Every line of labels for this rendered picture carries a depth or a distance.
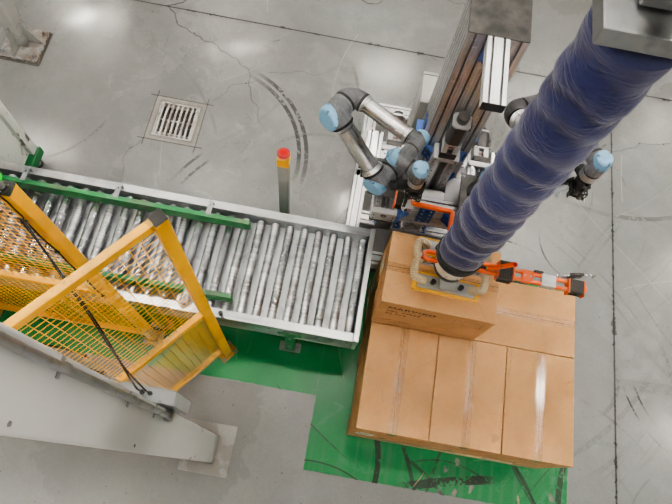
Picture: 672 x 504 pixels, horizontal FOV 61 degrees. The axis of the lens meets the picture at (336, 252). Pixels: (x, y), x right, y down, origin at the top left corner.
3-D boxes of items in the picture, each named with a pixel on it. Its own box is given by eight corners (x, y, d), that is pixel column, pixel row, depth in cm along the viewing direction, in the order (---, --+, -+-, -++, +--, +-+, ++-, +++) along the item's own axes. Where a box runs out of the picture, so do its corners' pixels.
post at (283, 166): (279, 232, 405) (276, 160, 312) (281, 223, 407) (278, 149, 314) (288, 234, 405) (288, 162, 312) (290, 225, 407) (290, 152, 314)
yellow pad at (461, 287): (410, 289, 285) (412, 286, 281) (413, 270, 289) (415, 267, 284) (477, 303, 285) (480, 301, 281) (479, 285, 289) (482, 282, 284)
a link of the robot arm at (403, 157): (400, 147, 269) (418, 160, 267) (385, 163, 265) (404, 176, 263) (403, 138, 262) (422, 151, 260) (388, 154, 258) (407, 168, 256)
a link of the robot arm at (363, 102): (348, 88, 281) (428, 145, 273) (334, 102, 277) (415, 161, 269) (351, 72, 270) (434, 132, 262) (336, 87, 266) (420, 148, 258)
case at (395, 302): (370, 320, 331) (380, 300, 293) (381, 256, 345) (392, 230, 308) (472, 341, 331) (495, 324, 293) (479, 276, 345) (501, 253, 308)
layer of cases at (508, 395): (348, 432, 346) (355, 428, 308) (372, 278, 382) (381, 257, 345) (542, 468, 347) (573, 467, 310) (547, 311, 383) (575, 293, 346)
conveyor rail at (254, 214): (3, 181, 359) (-12, 166, 341) (6, 174, 361) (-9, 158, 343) (365, 248, 361) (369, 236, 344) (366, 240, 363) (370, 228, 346)
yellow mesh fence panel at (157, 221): (125, 446, 347) (-85, 411, 151) (116, 433, 349) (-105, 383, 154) (238, 351, 373) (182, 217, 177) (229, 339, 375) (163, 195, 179)
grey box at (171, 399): (136, 405, 216) (113, 395, 188) (140, 391, 218) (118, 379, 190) (188, 414, 216) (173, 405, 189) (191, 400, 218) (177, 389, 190)
